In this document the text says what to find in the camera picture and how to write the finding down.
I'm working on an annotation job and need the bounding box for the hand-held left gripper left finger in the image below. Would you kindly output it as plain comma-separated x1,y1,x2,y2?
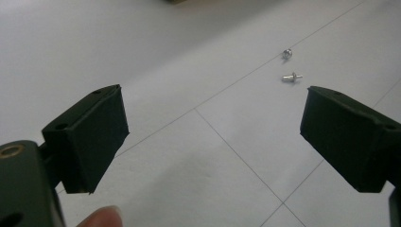
41,83,131,195

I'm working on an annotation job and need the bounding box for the long small metal screw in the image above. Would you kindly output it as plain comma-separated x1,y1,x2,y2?
281,72,304,84

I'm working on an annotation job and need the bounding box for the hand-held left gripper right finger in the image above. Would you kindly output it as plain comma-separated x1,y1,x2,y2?
299,85,401,194

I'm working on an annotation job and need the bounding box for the white table mat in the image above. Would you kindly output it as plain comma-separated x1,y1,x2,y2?
0,0,401,227

